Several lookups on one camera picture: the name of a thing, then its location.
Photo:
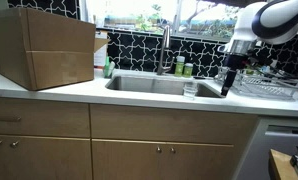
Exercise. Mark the short green white-capped bottle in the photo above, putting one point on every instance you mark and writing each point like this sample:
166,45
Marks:
188,70

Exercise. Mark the clear plastic cup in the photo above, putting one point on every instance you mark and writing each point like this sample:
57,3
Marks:
190,90

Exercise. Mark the stainless steel sink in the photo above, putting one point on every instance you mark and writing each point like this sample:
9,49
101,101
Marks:
149,85

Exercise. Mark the steel kitchen faucet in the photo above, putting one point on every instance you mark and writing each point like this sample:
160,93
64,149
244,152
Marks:
163,50

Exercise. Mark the kitchen window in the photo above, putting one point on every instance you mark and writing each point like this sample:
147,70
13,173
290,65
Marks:
155,15

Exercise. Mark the wooden cabinet door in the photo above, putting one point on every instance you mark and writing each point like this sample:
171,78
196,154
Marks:
39,160
162,163

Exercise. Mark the white dishwasher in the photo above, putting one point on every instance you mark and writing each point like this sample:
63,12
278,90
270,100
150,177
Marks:
275,146

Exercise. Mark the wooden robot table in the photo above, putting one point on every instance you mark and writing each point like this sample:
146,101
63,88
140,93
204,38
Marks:
282,166

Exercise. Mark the white carton behind box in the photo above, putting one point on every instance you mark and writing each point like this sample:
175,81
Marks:
100,53

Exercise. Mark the wooden false sink front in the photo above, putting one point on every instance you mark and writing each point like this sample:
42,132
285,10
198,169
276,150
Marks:
172,123

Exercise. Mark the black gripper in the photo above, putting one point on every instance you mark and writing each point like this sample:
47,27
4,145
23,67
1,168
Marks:
235,63

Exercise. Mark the green dish soap bottle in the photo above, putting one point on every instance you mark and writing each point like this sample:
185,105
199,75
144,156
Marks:
107,68

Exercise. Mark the wooden drawer front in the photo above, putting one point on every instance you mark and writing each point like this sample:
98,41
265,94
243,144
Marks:
39,116

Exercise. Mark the large cardboard box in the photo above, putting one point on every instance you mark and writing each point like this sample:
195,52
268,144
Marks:
55,50

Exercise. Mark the grey utensil holder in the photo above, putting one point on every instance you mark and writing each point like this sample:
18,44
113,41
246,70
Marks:
223,75

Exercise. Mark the tall green white-capped bottle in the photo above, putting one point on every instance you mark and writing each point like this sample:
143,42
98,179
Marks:
179,66

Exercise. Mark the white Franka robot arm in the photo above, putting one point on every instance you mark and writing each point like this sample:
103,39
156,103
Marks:
275,16

